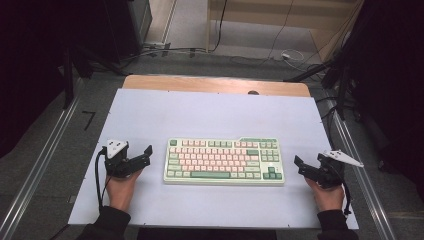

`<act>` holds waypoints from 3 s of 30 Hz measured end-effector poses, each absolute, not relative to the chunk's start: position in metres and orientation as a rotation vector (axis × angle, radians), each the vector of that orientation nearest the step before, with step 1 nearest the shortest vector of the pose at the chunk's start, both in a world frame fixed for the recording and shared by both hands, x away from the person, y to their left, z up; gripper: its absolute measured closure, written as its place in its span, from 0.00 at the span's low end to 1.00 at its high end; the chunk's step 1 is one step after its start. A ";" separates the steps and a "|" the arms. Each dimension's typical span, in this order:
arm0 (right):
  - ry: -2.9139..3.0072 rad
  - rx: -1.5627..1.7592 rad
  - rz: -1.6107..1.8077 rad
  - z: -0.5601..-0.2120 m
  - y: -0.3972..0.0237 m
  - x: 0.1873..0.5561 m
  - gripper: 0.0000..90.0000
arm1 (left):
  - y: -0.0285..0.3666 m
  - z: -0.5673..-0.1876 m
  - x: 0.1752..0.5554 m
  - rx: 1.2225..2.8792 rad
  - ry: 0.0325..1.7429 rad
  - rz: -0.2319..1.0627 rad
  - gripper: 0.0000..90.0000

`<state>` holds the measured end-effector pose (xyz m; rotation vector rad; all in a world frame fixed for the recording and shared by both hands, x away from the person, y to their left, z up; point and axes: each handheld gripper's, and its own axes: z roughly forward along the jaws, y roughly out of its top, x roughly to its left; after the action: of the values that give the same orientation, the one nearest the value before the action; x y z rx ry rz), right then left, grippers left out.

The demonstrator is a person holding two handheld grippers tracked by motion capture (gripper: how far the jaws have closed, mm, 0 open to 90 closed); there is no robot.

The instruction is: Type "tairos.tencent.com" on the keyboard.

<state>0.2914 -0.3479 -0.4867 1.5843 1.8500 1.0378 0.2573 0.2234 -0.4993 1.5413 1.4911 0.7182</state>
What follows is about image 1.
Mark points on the grey power strip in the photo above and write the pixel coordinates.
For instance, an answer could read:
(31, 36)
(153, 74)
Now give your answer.
(156, 45)

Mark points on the dark curtain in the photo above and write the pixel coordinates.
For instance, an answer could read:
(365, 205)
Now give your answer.
(33, 66)
(393, 83)

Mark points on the white table mat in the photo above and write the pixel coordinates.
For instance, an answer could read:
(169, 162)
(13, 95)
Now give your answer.
(206, 113)

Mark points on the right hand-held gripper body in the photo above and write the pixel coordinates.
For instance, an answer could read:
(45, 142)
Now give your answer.
(329, 175)

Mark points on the light wooden shelf unit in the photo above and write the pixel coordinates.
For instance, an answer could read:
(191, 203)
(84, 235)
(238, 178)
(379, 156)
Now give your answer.
(283, 20)

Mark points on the person's dark trousers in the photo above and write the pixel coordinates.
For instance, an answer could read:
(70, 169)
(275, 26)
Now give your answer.
(206, 234)

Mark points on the green and pink keyboard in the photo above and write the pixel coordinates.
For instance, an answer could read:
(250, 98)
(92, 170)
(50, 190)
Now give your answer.
(216, 161)

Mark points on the dark round table grommet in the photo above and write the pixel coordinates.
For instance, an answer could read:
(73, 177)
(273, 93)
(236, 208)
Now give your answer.
(253, 92)

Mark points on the aluminium floor rail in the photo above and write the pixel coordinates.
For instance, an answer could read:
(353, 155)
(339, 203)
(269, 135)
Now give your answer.
(36, 171)
(365, 176)

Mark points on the black tripod stand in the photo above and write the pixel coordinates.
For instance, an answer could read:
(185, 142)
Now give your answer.
(340, 83)

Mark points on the person's left hand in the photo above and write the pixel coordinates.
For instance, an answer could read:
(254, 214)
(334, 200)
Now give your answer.
(120, 191)

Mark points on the person's right hand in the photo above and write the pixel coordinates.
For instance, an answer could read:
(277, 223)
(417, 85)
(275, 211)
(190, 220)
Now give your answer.
(329, 198)

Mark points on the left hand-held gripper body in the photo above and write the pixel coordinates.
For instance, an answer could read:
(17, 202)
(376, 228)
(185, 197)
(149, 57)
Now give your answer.
(115, 165)

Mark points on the black cabinet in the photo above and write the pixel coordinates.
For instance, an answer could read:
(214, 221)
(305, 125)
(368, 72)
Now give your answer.
(128, 26)

